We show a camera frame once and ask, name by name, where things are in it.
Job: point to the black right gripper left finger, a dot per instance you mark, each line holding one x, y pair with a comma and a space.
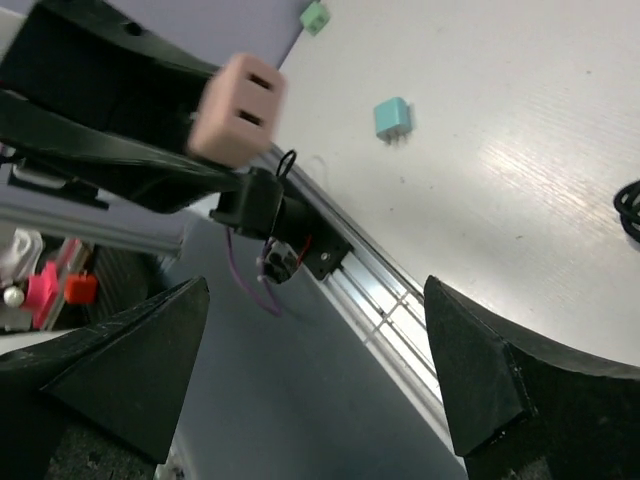
103, 401

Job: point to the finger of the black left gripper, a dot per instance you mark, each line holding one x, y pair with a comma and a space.
87, 61
150, 177

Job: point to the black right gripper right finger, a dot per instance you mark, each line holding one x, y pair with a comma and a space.
520, 405

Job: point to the pink and brown plug adapter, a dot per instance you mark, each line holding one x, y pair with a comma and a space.
238, 112

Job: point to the light blue plug adapter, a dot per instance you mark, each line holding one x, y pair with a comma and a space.
393, 120

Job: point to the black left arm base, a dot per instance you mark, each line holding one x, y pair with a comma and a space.
268, 207

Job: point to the green plug adapter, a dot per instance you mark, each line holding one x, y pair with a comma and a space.
314, 17

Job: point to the aluminium front rail frame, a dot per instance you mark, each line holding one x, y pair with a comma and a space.
387, 310

